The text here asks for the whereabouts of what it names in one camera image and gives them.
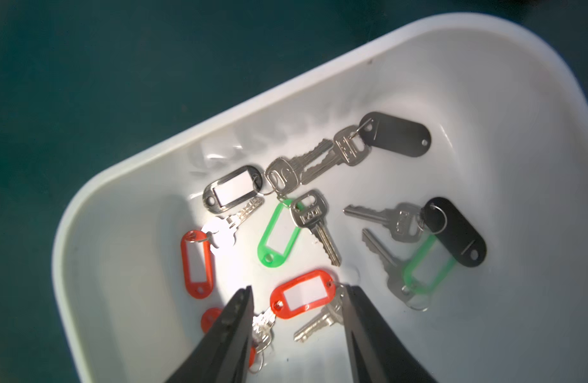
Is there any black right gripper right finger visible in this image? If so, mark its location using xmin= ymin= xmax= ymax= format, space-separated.
xmin=343 ymin=285 xmax=435 ymax=382

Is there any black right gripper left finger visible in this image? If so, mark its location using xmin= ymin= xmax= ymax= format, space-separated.
xmin=167 ymin=286 xmax=254 ymax=382

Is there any key with black window tag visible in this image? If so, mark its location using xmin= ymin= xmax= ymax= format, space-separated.
xmin=201 ymin=139 xmax=332 ymax=214

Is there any white plastic storage box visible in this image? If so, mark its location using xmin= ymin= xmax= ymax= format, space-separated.
xmin=52 ymin=14 xmax=588 ymax=382

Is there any key with red window tag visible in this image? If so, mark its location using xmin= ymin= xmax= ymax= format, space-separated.
xmin=269 ymin=269 xmax=346 ymax=343

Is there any key with green tag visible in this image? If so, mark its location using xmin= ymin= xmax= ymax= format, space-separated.
xmin=257 ymin=189 xmax=342 ymax=268
xmin=362 ymin=228 xmax=457 ymax=312

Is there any key with black solid tag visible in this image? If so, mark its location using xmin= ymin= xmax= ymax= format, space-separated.
xmin=302 ymin=112 xmax=432 ymax=184

